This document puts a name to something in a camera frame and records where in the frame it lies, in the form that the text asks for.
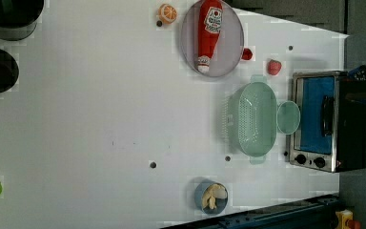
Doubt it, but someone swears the mint green plastic strainer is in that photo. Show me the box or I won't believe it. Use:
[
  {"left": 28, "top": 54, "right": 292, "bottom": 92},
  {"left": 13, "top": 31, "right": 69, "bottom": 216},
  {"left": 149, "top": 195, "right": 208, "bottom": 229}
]
[{"left": 225, "top": 75, "right": 277, "bottom": 165}]

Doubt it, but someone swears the grey round plate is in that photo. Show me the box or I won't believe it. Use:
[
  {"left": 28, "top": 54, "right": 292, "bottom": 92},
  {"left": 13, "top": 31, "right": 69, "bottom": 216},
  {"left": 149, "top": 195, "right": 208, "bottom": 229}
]
[{"left": 179, "top": 0, "right": 244, "bottom": 77}]

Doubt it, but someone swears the peeled banana toy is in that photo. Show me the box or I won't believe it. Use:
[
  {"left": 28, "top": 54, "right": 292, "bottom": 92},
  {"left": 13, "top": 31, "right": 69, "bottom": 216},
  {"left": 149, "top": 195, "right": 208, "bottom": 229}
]
[{"left": 201, "top": 183, "right": 228, "bottom": 210}]

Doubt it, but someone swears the dark red strawberry toy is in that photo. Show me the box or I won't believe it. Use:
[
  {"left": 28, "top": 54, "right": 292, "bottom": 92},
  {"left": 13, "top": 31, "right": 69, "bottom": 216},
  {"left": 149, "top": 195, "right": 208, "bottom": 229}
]
[{"left": 242, "top": 48, "right": 253, "bottom": 60}]

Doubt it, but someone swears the blue bowl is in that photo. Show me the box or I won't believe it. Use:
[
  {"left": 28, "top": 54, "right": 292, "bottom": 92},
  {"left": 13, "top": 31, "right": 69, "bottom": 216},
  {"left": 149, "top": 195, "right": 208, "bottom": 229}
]
[{"left": 194, "top": 179, "right": 228, "bottom": 215}]

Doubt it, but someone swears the orange slice toy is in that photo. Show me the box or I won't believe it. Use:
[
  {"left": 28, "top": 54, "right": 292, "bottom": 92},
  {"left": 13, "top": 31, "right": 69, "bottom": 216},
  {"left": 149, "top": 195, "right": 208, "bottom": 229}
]
[{"left": 158, "top": 4, "right": 177, "bottom": 24}]

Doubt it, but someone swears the pink strawberry toy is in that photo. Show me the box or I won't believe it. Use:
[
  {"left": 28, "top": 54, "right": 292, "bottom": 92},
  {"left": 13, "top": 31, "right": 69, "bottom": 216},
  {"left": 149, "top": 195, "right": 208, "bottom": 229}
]
[{"left": 267, "top": 59, "right": 282, "bottom": 75}]

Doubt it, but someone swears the small mint green bowl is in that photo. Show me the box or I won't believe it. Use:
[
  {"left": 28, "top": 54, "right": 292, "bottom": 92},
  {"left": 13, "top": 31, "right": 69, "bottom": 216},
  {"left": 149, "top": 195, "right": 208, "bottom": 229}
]
[{"left": 276, "top": 101, "right": 301, "bottom": 135}]

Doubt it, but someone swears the red plush ketchup bottle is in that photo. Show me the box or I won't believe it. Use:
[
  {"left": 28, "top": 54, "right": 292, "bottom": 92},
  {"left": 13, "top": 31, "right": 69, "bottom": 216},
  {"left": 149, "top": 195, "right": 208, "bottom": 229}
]
[{"left": 197, "top": 0, "right": 223, "bottom": 73}]

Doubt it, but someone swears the silver toaster oven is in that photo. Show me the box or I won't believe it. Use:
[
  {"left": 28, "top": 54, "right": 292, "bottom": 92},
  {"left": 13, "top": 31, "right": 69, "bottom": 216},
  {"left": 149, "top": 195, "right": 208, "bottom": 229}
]
[{"left": 289, "top": 71, "right": 366, "bottom": 173}]

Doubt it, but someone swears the yellow red clamp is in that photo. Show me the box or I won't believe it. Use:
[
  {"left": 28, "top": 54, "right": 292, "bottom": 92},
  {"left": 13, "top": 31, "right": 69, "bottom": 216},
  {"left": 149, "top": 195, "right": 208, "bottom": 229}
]
[{"left": 335, "top": 210, "right": 361, "bottom": 229}]

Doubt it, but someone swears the large black cylinder cup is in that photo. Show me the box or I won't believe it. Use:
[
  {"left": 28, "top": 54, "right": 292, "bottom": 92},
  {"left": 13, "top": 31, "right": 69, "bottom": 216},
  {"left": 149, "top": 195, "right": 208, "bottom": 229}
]
[{"left": 0, "top": 0, "right": 45, "bottom": 41}]

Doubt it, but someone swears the blue metal frame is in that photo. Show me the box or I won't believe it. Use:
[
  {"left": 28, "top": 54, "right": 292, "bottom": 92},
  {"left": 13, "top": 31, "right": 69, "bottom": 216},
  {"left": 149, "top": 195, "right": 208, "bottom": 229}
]
[{"left": 163, "top": 195, "right": 345, "bottom": 229}]

